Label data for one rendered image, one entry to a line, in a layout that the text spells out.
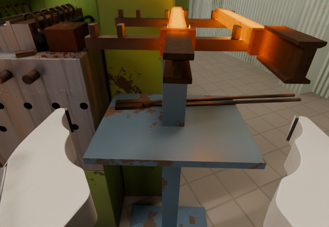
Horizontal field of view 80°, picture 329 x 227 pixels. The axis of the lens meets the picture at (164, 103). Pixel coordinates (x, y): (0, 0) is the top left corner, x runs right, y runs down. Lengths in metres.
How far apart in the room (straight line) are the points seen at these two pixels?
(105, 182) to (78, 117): 0.33
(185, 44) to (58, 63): 0.46
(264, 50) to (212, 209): 1.09
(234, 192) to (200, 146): 0.93
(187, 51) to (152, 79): 0.61
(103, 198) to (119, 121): 0.50
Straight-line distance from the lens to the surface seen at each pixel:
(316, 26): 2.63
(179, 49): 0.19
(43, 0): 1.20
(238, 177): 1.48
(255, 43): 0.30
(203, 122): 0.56
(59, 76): 0.64
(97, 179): 0.89
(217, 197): 1.35
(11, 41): 0.74
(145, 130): 0.52
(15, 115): 0.79
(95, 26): 0.37
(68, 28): 0.65
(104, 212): 1.08
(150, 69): 0.78
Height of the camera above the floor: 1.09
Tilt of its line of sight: 31 degrees down
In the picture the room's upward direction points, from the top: 1 degrees clockwise
